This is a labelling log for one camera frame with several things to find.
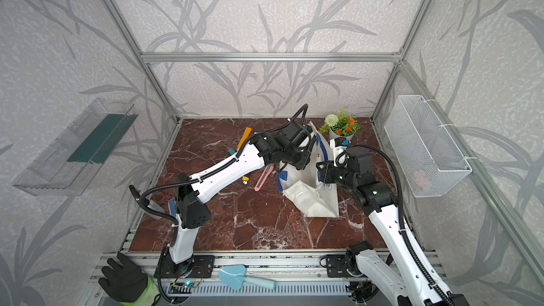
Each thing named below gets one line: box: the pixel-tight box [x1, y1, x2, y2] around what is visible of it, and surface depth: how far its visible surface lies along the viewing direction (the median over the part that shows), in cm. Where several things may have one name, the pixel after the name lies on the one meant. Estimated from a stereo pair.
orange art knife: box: [237, 126, 253, 149], surface depth 115 cm
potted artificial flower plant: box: [318, 106, 362, 141], surface depth 101 cm
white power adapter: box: [330, 138, 348, 168], surface depth 64 cm
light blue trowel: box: [218, 264, 277, 292], surface depth 72 cm
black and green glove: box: [97, 252, 159, 306], surface depth 71 cm
